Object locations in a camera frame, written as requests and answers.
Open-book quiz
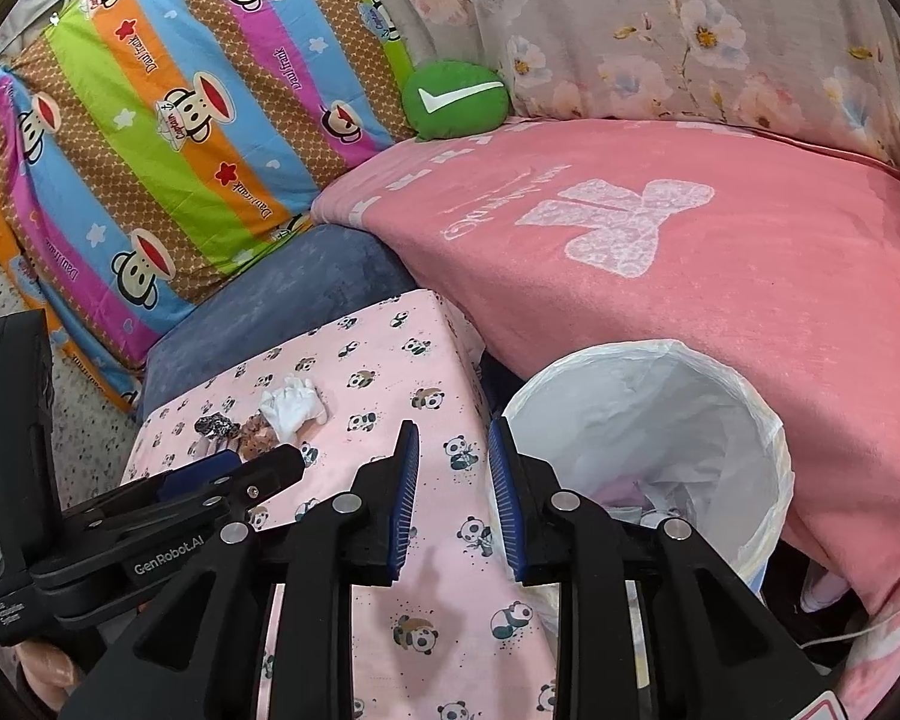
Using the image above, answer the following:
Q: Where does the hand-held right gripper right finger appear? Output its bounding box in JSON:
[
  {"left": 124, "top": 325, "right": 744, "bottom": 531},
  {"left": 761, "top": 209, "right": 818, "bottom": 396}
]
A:
[{"left": 487, "top": 415, "right": 852, "bottom": 720}]

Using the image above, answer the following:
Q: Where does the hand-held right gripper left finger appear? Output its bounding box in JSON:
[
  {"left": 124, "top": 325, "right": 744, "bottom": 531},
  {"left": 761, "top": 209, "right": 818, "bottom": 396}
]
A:
[{"left": 60, "top": 420, "right": 421, "bottom": 720}]

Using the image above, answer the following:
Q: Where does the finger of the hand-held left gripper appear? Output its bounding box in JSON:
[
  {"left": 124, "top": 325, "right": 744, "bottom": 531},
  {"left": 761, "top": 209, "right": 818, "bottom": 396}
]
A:
[
  {"left": 64, "top": 451, "right": 242, "bottom": 524},
  {"left": 75, "top": 444, "right": 306, "bottom": 552}
]

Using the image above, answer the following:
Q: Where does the white tissue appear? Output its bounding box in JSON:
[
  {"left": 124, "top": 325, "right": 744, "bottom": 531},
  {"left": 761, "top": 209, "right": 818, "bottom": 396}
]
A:
[{"left": 259, "top": 377, "right": 329, "bottom": 440}]

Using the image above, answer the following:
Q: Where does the white bin with bag liner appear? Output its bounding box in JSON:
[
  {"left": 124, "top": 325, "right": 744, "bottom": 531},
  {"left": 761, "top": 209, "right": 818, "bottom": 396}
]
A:
[{"left": 499, "top": 339, "right": 796, "bottom": 642}]

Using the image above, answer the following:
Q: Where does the person's left hand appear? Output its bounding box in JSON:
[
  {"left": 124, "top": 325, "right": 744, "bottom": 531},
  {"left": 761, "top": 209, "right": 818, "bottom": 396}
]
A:
[{"left": 15, "top": 649, "right": 72, "bottom": 691}]

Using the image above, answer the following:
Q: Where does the pink panda-print cloth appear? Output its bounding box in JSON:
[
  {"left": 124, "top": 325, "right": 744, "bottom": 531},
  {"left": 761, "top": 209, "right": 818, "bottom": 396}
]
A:
[{"left": 116, "top": 289, "right": 563, "bottom": 720}]

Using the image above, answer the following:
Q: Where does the blue-grey seat cushion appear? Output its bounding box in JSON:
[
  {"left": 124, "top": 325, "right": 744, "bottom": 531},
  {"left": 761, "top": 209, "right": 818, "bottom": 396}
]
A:
[{"left": 144, "top": 223, "right": 421, "bottom": 421}]

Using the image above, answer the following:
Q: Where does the striped monkey-print pillow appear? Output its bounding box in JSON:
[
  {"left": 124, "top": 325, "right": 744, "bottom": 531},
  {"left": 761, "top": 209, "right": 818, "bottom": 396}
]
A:
[
  {"left": 4, "top": 0, "right": 421, "bottom": 372},
  {"left": 0, "top": 67, "right": 147, "bottom": 415}
]

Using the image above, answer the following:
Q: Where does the pink blanket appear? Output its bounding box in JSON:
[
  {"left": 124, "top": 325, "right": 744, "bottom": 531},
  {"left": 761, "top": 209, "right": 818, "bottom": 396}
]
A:
[{"left": 311, "top": 116, "right": 900, "bottom": 691}]

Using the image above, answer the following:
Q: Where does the green round cushion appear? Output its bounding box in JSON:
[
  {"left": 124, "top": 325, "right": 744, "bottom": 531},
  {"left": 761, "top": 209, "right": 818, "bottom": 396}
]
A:
[{"left": 401, "top": 62, "right": 511, "bottom": 143}]

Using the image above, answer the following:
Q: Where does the floral grey pillow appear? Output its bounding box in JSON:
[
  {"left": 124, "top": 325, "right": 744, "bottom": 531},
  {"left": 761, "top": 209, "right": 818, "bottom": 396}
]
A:
[{"left": 345, "top": 0, "right": 900, "bottom": 166}]

